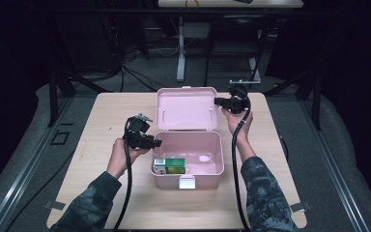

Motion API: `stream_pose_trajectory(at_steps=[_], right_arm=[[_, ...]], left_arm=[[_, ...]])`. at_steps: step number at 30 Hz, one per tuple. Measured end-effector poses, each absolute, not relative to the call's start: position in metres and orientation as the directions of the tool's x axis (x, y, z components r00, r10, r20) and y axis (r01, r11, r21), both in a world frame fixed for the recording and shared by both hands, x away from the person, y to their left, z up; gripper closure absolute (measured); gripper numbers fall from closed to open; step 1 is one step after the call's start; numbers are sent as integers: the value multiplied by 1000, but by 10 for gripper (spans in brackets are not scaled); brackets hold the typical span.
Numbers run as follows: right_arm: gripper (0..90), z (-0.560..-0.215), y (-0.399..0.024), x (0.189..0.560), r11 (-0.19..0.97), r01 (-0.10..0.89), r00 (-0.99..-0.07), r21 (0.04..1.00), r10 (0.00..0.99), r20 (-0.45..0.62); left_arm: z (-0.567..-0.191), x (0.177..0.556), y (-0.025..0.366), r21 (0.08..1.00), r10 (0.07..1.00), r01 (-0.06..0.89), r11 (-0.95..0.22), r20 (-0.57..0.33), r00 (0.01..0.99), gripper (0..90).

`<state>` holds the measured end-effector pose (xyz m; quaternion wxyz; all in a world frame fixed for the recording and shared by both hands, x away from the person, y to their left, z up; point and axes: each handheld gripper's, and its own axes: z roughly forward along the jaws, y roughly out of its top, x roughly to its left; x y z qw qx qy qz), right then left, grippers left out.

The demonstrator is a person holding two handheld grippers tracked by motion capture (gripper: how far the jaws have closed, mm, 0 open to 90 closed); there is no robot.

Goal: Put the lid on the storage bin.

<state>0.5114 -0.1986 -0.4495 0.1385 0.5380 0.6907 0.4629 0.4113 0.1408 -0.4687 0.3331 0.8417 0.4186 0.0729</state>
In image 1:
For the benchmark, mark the black metal stand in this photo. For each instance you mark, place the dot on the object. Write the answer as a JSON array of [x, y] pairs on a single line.
[[53, 96], [317, 103]]

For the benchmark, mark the black chair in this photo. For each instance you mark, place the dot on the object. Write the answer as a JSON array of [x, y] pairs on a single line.
[[238, 19]]

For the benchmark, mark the person's right hand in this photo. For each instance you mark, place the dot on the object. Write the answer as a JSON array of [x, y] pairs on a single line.
[[240, 125]]

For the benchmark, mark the green and white carton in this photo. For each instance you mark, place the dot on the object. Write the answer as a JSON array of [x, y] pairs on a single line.
[[170, 165]]

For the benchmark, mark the pink plastic storage box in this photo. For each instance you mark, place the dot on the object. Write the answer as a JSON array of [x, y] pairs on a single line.
[[186, 109]]

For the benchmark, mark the white standing desk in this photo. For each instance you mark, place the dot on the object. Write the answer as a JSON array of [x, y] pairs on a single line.
[[181, 48]]

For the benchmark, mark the person's left hand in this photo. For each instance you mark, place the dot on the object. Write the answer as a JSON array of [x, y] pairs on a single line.
[[119, 159]]

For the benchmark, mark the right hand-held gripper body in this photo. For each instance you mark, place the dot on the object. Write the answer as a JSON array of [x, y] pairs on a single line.
[[241, 101]]

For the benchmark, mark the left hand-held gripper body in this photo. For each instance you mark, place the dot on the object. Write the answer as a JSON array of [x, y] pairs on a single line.
[[135, 132]]

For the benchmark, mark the grey tape strip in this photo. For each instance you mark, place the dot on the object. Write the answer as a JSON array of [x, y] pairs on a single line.
[[300, 206], [54, 205]]

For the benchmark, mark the aluminium floor rail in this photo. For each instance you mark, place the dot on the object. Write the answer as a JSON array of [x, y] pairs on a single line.
[[335, 174], [22, 180]]

